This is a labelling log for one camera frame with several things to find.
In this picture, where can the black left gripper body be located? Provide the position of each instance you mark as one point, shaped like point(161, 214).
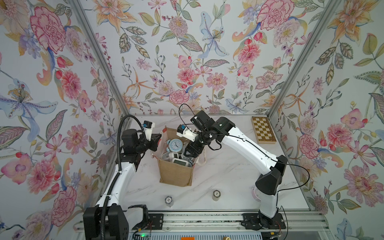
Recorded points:
point(143, 145)

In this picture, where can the small white digital clock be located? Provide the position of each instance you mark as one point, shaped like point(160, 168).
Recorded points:
point(181, 162)

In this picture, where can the light blue twin bell clock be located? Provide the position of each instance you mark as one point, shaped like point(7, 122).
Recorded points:
point(174, 145)

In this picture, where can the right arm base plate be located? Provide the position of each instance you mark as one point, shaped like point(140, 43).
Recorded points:
point(258, 221)

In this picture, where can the small silver cylinder clock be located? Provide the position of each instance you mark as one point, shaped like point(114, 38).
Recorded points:
point(169, 201)

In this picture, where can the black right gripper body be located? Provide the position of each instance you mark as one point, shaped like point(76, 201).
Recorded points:
point(203, 139)

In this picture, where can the wooden chess board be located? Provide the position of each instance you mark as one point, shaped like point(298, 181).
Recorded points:
point(263, 130)

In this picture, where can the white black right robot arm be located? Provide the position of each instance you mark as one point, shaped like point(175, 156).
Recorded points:
point(225, 132)

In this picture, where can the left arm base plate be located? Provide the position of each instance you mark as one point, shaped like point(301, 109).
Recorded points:
point(147, 222)

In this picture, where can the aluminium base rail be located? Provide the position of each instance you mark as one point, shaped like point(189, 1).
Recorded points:
point(235, 221)

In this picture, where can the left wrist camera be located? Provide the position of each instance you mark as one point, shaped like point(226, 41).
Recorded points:
point(148, 129)

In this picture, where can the pink round alarm clock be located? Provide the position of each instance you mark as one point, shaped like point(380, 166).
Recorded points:
point(255, 194)

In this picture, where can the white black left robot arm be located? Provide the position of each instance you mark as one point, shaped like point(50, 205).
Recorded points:
point(107, 219)

